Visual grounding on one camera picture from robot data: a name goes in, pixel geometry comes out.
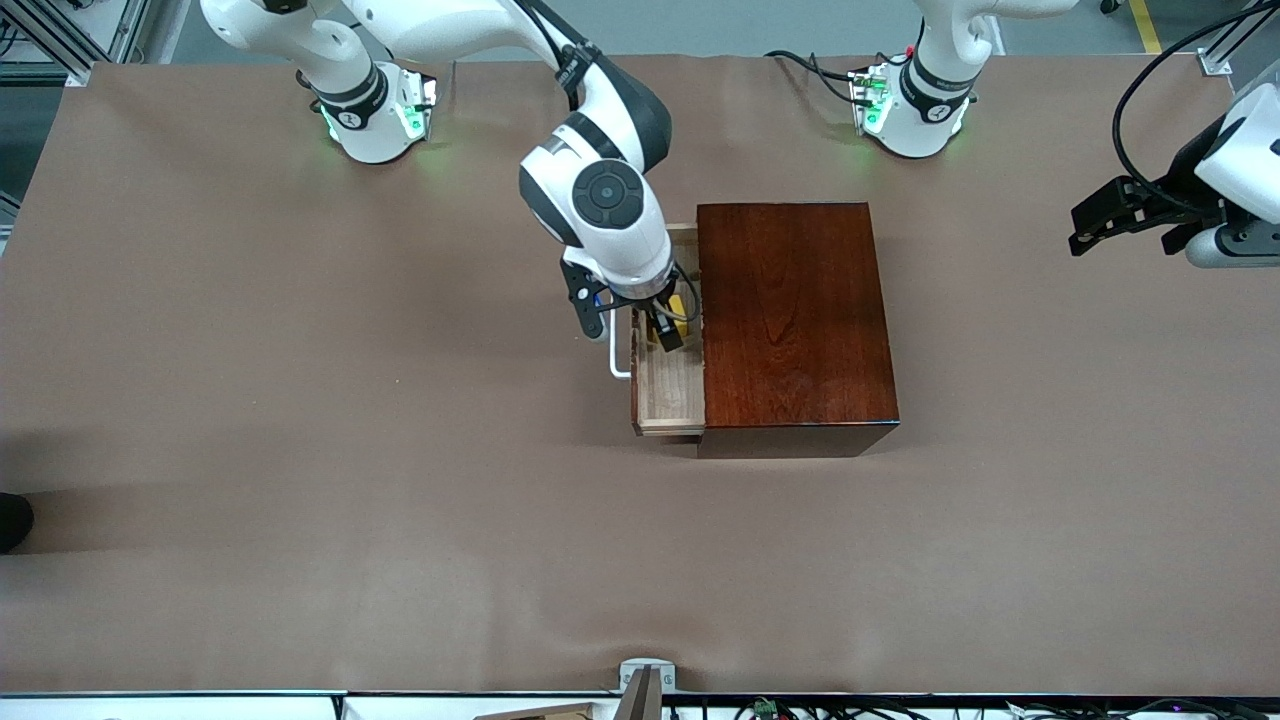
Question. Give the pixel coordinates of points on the yellow block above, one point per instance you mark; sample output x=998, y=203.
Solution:
x=682, y=312

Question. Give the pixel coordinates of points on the brown table cover sheet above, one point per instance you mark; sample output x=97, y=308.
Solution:
x=400, y=500

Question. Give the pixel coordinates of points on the white table frame rail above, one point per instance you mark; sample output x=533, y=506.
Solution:
x=200, y=708

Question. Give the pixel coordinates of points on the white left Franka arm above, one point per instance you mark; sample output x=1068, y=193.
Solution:
x=930, y=90

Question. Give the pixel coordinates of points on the dark red wooden cabinet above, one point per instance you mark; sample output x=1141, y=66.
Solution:
x=790, y=320

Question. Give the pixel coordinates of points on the black rounded object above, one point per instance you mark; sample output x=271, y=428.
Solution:
x=12, y=522

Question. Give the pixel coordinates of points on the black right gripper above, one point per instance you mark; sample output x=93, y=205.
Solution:
x=662, y=318

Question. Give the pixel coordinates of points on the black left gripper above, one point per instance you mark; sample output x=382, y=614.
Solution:
x=1183, y=178

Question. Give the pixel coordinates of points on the aluminium frame with struts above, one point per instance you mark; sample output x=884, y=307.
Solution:
x=125, y=20

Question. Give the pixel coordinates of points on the single aluminium profile bar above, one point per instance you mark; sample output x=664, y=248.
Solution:
x=1225, y=55

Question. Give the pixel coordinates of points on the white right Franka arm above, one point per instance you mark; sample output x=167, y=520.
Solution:
x=610, y=230

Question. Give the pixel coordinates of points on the grey metal bracket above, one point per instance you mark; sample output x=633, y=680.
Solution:
x=632, y=672

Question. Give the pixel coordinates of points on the cardboard piece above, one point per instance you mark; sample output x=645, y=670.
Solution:
x=550, y=713

